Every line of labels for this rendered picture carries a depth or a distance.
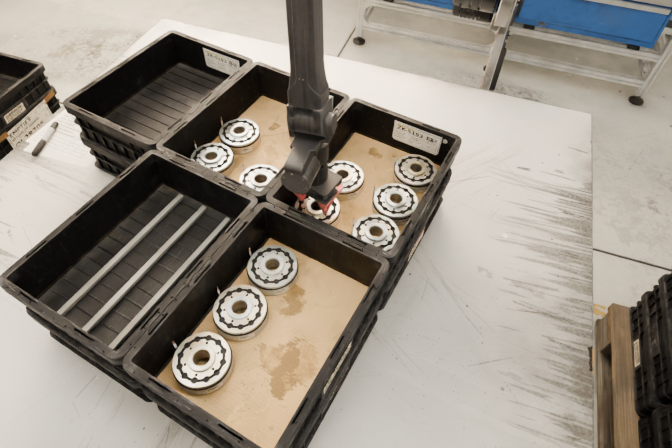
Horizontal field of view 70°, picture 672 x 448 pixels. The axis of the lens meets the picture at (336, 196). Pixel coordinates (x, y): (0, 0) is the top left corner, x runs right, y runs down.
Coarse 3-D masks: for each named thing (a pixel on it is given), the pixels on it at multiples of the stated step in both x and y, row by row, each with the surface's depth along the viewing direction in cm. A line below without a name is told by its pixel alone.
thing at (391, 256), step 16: (384, 112) 119; (432, 128) 116; (448, 160) 109; (272, 192) 101; (432, 192) 103; (288, 208) 99; (416, 208) 100; (320, 224) 96; (416, 224) 100; (352, 240) 94; (400, 240) 94; (384, 256) 92
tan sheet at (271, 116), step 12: (264, 96) 138; (252, 108) 134; (264, 108) 134; (276, 108) 134; (252, 120) 131; (264, 120) 131; (276, 120) 131; (264, 132) 128; (276, 132) 128; (288, 132) 128; (264, 144) 125; (276, 144) 125; (288, 144) 125; (240, 156) 122; (252, 156) 122; (264, 156) 122; (276, 156) 122; (240, 168) 119
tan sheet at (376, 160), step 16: (352, 144) 126; (368, 144) 126; (384, 144) 126; (336, 160) 122; (352, 160) 122; (368, 160) 122; (384, 160) 122; (368, 176) 119; (384, 176) 119; (368, 192) 115; (352, 208) 112; (368, 208) 112
